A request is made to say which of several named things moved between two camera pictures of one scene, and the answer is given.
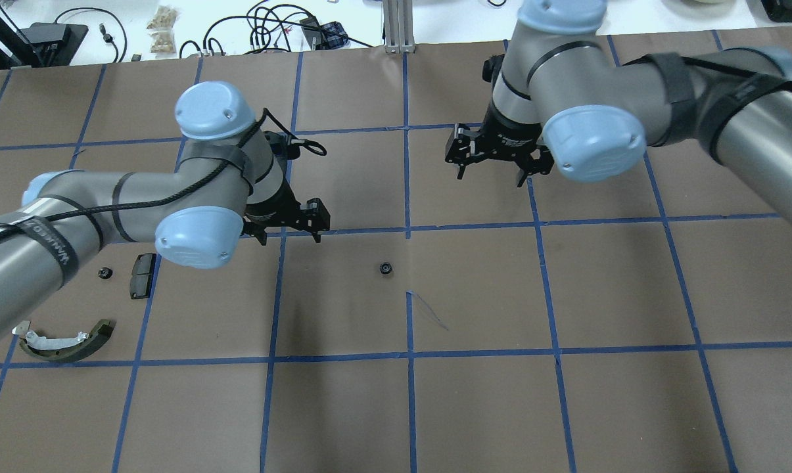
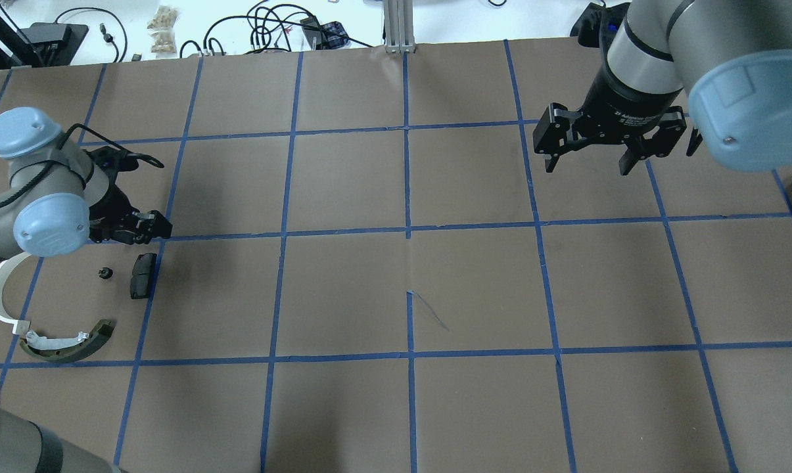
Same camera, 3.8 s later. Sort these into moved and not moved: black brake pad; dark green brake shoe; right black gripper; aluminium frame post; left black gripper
Moved: right black gripper; left black gripper
Not moved: aluminium frame post; black brake pad; dark green brake shoe
